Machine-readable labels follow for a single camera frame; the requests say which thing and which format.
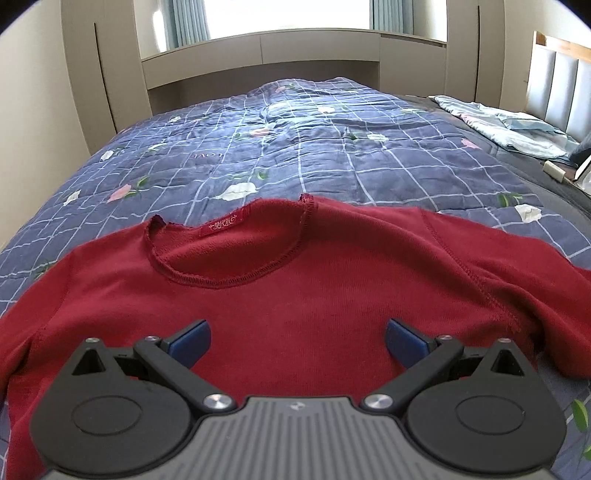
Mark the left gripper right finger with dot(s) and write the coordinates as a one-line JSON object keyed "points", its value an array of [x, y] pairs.
{"points": [[469, 406]]}

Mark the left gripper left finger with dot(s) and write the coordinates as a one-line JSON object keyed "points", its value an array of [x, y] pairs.
{"points": [[125, 412]]}

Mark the red knit sweater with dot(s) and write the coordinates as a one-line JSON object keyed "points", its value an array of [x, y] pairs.
{"points": [[298, 295]]}

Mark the small white box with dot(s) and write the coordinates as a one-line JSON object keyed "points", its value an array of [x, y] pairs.
{"points": [[554, 171]]}

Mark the light blue floral pillow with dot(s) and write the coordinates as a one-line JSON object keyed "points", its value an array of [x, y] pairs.
{"points": [[514, 131]]}

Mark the blue plaid floral quilt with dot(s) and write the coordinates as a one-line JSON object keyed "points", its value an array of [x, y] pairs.
{"points": [[336, 140]]}

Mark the beige wardrobe window unit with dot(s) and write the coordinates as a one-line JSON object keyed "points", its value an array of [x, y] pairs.
{"points": [[114, 87]]}

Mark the padded grey wooden headboard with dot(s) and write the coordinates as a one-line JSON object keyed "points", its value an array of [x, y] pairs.
{"points": [[558, 88]]}

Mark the teal left curtain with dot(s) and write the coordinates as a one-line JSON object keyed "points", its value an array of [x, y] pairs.
{"points": [[184, 22]]}

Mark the teal curtain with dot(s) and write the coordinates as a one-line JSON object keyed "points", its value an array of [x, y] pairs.
{"points": [[395, 16], [184, 22]]}

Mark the teal right curtain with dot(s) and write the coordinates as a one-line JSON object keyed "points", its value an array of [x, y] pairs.
{"points": [[395, 16]]}

